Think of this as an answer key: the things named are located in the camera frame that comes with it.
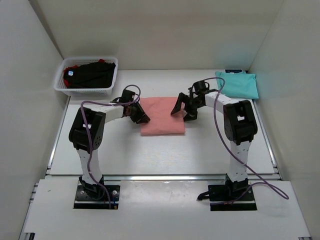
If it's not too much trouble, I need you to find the pink t shirt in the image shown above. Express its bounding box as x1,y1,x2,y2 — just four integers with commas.
140,97,186,136

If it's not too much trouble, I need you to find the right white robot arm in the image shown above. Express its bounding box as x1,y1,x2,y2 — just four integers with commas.
171,79,258,201

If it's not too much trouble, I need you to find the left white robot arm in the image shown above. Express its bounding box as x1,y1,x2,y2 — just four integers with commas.
68,88,150,201

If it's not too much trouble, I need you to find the dark blue label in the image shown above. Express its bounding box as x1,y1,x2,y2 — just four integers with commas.
225,69,242,74

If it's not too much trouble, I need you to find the teal folded t shirt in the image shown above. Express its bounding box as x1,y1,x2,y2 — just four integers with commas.
215,71,259,100

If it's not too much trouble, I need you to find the black and red t shirt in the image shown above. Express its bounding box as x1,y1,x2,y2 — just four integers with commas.
63,59,116,89

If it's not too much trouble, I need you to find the white plastic basket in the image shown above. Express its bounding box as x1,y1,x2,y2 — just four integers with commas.
54,56,118,96

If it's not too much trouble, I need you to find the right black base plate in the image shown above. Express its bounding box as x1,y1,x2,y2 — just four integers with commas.
196,184,258,212

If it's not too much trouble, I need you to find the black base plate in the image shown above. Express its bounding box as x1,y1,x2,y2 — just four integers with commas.
196,184,258,212
73,182,121,210

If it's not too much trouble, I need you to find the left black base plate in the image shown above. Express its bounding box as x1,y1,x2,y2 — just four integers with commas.
73,182,121,210

